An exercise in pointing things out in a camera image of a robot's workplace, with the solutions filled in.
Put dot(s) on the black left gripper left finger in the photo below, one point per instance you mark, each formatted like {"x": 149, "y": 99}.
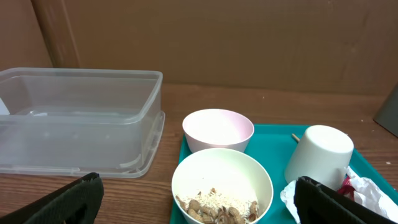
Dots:
{"x": 76, "y": 203}

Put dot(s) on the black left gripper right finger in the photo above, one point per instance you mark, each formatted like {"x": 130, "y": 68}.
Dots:
{"x": 318, "y": 204}

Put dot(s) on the red snack wrapper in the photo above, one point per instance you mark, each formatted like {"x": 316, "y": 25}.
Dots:
{"x": 347, "y": 189}

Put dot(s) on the white cup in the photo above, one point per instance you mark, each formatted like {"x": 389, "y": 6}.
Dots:
{"x": 322, "y": 154}

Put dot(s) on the white napkin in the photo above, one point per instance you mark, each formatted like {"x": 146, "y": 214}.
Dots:
{"x": 366, "y": 193}

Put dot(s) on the light green bowl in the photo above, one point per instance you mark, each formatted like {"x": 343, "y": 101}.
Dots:
{"x": 224, "y": 170}

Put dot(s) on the peanuts and rice waste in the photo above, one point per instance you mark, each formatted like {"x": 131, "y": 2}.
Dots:
{"x": 218, "y": 207}

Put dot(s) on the wooden chopstick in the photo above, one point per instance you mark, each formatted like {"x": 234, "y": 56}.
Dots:
{"x": 297, "y": 139}

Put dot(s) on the teal tray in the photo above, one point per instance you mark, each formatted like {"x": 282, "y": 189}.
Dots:
{"x": 272, "y": 146}

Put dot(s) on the clear plastic bin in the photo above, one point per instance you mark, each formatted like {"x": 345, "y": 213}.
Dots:
{"x": 69, "y": 121}

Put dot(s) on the pink bowl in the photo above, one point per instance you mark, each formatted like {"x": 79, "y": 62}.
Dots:
{"x": 217, "y": 128}

